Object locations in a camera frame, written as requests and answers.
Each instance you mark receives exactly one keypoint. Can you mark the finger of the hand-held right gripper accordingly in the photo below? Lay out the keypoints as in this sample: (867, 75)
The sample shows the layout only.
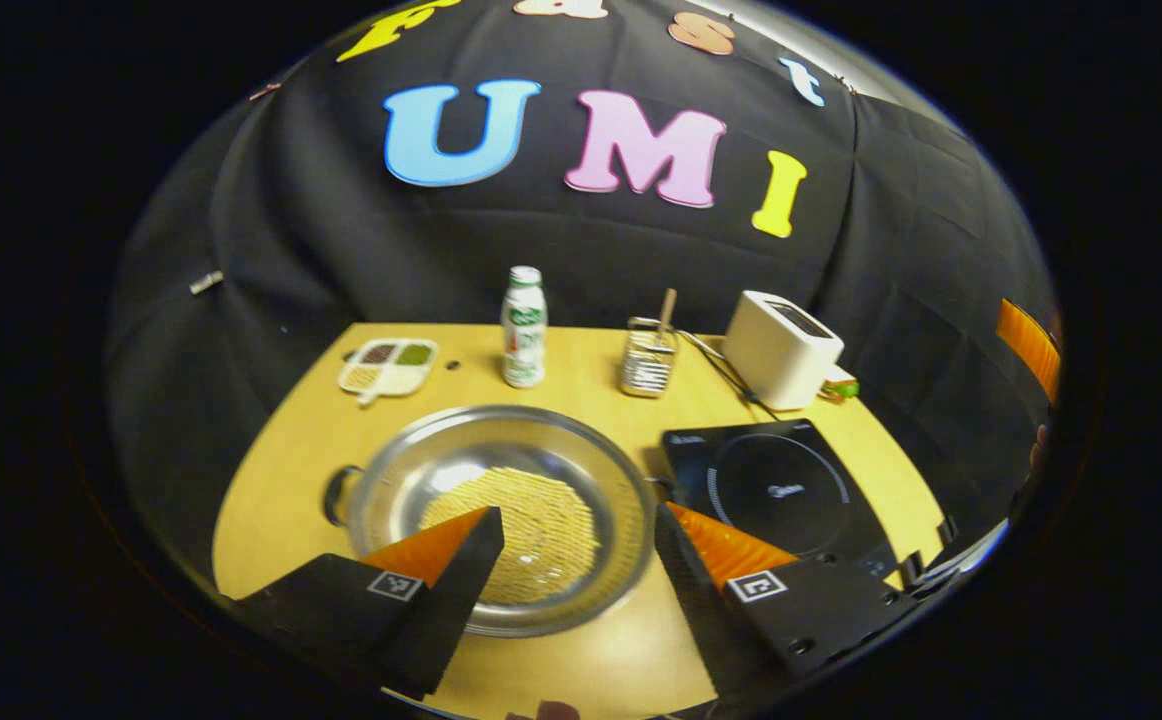
(1031, 350)

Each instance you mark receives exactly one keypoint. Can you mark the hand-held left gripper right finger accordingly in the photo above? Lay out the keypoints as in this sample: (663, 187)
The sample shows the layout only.
(691, 600)

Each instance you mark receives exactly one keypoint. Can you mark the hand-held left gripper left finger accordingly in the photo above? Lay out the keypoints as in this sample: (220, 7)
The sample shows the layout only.
(461, 590)

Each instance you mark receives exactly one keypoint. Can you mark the stainless steel pot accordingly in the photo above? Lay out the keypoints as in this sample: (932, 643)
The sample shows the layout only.
(421, 470)

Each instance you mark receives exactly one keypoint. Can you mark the black induction cooktop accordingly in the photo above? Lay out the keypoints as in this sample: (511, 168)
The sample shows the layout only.
(781, 480)

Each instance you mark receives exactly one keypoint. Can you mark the pile of soybeans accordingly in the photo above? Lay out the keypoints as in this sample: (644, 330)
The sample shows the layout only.
(541, 520)

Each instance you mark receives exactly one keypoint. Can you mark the toy sandwich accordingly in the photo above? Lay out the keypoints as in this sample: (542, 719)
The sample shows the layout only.
(841, 385)

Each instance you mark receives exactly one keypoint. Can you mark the white divided grain plate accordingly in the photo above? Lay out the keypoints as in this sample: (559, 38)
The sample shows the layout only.
(386, 368)

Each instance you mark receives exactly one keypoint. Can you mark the white toaster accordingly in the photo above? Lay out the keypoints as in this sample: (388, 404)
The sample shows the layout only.
(776, 355)

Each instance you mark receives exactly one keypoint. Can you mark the white green-label drink bottle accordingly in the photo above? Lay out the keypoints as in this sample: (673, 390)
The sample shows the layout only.
(524, 330)

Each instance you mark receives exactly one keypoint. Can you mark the silver clip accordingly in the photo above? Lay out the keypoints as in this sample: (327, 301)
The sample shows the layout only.
(206, 282)

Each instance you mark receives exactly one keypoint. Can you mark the black backdrop cloth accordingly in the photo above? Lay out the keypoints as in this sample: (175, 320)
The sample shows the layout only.
(291, 220)

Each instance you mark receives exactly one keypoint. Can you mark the red clip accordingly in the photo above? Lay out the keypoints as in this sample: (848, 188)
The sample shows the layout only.
(264, 92)

